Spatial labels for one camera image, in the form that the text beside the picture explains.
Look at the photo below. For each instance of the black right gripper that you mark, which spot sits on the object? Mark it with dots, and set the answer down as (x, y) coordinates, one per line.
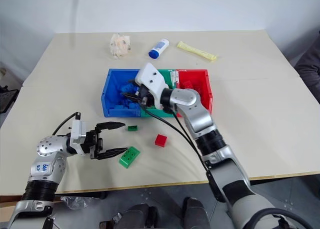
(147, 97)

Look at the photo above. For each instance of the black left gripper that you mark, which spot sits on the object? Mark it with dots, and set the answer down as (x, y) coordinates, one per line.
(93, 142)

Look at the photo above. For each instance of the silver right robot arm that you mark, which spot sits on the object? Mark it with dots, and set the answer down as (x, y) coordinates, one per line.
(200, 116)

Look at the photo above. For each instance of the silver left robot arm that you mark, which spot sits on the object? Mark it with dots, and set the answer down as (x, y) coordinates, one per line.
(46, 169)

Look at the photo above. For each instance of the blue toy block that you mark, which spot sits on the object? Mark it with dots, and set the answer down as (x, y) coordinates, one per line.
(118, 107)
(126, 89)
(133, 106)

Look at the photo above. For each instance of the blue plastic bin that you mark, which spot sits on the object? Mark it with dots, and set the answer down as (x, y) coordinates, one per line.
(113, 89)

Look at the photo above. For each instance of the small green toy block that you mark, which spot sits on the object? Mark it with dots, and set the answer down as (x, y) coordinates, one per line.
(132, 128)

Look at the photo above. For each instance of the large green toy block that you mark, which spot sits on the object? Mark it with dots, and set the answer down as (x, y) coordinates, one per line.
(129, 157)

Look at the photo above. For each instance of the green plastic bin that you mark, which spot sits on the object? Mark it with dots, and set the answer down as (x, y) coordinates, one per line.
(166, 76)

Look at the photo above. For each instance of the crumpled clear plastic bag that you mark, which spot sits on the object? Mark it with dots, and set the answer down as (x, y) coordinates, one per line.
(120, 45)

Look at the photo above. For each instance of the white bottle with blue cap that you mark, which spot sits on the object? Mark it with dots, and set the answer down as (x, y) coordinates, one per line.
(158, 48)

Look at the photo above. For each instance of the red toy block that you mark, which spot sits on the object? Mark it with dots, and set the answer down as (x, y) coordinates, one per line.
(187, 84)
(160, 140)

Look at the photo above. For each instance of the red plastic bin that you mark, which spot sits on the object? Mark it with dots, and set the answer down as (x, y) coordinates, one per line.
(192, 75)

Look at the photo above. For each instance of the crumpled clear plastic wrap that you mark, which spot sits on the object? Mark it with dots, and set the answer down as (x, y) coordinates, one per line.
(73, 202)

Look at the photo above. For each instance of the long yellow packet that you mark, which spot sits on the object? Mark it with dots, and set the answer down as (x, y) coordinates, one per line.
(196, 50)

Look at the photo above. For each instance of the dark rounded shape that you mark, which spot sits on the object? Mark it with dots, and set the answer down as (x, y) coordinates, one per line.
(138, 216)
(196, 212)

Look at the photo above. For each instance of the black bag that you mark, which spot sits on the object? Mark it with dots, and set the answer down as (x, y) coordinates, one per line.
(7, 97)

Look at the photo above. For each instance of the person in dark clothing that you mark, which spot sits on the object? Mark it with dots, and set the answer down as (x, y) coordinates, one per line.
(310, 69)

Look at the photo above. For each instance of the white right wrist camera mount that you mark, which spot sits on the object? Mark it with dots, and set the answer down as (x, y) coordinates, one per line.
(152, 80)

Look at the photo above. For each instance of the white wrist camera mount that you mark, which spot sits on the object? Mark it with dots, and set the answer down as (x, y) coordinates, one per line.
(152, 80)
(78, 132)

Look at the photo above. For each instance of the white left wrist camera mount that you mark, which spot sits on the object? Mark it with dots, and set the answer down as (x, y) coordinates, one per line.
(78, 132)

